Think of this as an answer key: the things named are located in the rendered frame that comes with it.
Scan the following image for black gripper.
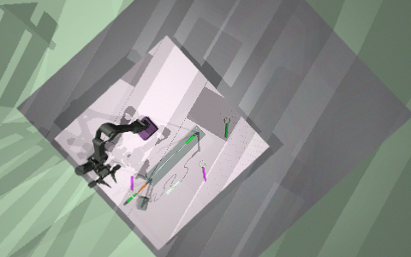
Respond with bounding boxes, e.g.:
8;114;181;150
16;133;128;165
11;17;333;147
88;164;121;188

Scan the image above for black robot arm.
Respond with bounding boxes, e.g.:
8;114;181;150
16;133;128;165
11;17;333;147
74;119;150;176

